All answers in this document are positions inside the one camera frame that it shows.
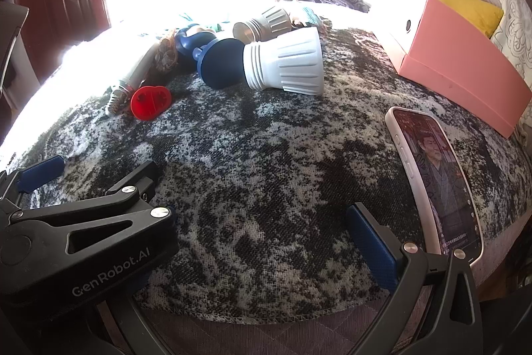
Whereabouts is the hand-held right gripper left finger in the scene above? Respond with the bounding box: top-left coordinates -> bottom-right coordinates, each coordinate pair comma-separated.
96,267 -> 176,355

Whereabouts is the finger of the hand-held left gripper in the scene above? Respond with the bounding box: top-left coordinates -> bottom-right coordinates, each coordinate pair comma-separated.
0,155 -> 65,210
106,160 -> 161,203

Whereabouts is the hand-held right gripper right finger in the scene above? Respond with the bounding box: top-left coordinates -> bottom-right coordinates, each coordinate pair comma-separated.
346,202 -> 485,355

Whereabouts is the grey ribbed lamp base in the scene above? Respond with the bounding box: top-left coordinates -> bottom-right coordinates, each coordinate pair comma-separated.
232,5 -> 292,44

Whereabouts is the pink box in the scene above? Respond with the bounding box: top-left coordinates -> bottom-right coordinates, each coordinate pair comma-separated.
372,0 -> 532,139

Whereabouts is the white round container black lid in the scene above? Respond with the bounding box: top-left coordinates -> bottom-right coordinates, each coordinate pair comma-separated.
242,26 -> 325,95

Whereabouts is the red plastic piece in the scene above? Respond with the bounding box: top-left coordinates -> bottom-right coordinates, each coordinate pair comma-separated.
130,86 -> 172,123

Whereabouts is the white smartphone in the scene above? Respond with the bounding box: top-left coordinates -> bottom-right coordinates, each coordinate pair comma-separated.
384,106 -> 486,268

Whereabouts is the silver tube with screw end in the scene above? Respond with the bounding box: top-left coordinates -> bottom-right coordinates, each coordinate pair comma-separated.
105,43 -> 165,115

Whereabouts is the black and white mottled blanket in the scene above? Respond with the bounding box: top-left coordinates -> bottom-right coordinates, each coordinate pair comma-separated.
0,26 -> 532,326

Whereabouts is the dark blue dome piece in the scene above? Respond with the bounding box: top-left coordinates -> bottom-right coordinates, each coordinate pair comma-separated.
193,38 -> 246,89

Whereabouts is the blue plastic object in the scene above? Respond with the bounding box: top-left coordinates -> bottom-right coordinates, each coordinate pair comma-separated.
174,24 -> 217,58

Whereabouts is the dark furniture edge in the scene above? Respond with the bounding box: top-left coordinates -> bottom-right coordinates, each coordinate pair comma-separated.
0,1 -> 30,110

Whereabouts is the teal patterned wrapper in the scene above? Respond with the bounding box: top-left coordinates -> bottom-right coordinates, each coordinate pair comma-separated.
299,6 -> 333,32

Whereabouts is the yellow pillow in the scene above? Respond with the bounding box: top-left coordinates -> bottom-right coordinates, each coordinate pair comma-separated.
438,0 -> 505,37

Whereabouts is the floral patterned pillow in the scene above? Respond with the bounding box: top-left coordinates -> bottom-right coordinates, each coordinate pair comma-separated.
463,0 -> 532,89

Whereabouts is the brown bead string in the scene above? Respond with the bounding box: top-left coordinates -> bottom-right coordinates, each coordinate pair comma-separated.
152,28 -> 179,73

